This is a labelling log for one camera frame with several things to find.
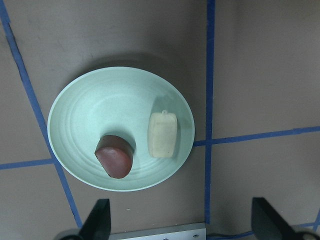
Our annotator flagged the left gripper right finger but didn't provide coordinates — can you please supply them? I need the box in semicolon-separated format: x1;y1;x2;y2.
251;197;303;240

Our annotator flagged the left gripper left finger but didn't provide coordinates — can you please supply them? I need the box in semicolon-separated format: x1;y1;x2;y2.
78;199;111;240

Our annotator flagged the white bun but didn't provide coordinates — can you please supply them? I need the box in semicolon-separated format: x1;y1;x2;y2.
147;110;178;158

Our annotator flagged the dark red bun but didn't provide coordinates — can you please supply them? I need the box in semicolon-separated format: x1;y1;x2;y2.
94;135;134;179

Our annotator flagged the light green plate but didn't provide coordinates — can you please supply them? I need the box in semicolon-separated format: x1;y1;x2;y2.
47;66;195;192

